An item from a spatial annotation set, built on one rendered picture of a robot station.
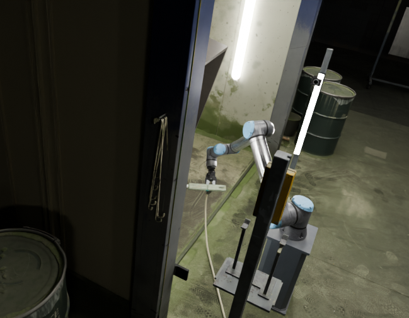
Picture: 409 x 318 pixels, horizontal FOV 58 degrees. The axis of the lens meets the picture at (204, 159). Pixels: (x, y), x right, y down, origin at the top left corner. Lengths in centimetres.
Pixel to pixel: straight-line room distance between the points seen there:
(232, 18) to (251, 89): 83
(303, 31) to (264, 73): 63
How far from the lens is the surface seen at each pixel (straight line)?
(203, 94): 304
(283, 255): 269
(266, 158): 251
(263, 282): 209
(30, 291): 190
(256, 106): 464
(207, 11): 159
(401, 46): 906
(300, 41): 434
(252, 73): 455
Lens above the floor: 230
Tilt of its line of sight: 30 degrees down
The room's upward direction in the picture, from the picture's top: 10 degrees clockwise
